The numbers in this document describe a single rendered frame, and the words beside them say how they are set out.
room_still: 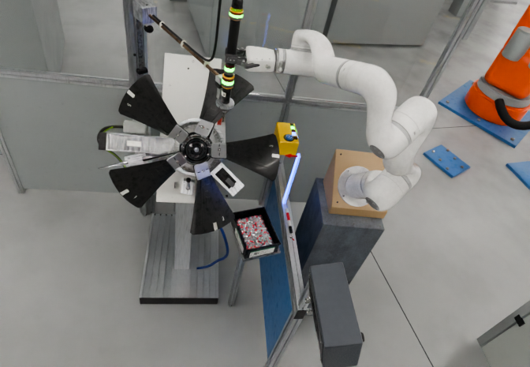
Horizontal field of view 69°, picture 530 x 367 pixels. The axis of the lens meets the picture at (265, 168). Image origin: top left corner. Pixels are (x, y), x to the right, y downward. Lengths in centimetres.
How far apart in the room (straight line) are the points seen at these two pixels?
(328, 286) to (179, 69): 117
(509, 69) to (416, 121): 386
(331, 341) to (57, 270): 194
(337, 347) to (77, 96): 192
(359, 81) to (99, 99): 168
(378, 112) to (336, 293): 56
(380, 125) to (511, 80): 396
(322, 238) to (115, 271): 138
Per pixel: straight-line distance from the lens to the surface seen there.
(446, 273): 325
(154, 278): 254
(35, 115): 266
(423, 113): 119
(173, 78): 188
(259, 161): 164
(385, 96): 112
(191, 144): 158
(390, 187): 147
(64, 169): 292
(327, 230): 186
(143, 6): 186
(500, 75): 503
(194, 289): 250
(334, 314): 123
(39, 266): 280
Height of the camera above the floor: 229
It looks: 44 degrees down
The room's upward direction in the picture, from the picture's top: 14 degrees clockwise
